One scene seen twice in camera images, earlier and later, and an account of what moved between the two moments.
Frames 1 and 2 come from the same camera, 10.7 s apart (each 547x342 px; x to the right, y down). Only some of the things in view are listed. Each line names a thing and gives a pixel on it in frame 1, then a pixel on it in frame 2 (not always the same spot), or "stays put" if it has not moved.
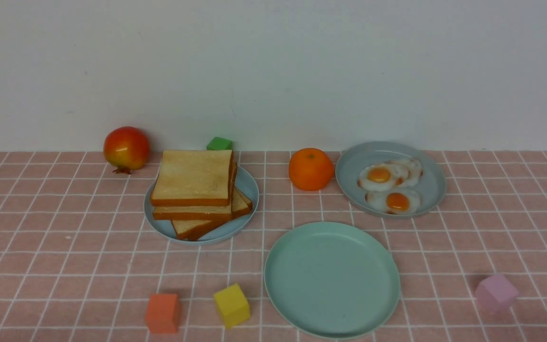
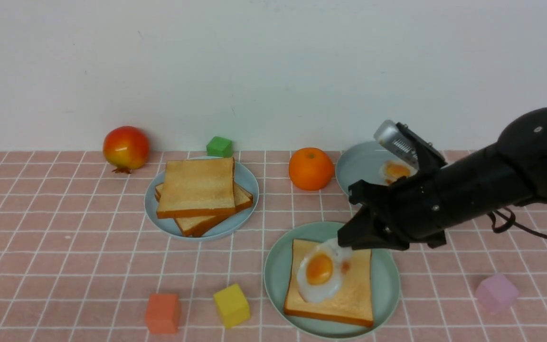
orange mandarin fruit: (311, 169) stays put
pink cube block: (496, 293) stays put
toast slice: (194, 177) -> (353, 304)
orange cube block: (163, 313) stays put
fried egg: (377, 177) -> (320, 270)
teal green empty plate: (332, 280) stays put
